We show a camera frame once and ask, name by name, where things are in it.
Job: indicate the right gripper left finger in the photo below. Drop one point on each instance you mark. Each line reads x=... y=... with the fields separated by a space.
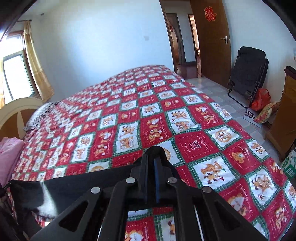
x=101 y=213

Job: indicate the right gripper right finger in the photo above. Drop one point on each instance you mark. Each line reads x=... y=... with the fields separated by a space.
x=199 y=214

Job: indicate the black pants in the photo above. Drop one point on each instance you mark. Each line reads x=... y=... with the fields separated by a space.
x=51 y=197

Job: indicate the green white cardboard box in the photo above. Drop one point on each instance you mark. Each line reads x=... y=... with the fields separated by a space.
x=288 y=165

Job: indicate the wooden cabinet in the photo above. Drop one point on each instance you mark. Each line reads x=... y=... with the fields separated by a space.
x=282 y=132

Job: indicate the pink folded blanket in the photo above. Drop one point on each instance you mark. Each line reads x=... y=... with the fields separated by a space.
x=10 y=152

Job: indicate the floral cushion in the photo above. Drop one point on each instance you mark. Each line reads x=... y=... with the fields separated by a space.
x=267 y=112

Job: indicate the striped grey pillow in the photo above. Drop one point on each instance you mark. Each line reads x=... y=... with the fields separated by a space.
x=38 y=116

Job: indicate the red plastic bag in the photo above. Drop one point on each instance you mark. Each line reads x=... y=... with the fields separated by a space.
x=261 y=99

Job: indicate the yellow curtain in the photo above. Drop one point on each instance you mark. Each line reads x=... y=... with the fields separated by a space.
x=41 y=81

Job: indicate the cream wooden headboard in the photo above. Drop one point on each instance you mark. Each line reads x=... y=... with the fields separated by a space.
x=15 y=115

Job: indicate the window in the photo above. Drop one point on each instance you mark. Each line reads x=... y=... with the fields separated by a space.
x=16 y=75

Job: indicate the brown wooden door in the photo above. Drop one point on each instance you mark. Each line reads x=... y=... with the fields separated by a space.
x=214 y=53

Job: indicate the red door decoration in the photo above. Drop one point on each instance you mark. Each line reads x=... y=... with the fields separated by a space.
x=210 y=15

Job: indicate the silver door handle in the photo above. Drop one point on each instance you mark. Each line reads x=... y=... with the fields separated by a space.
x=225 y=40

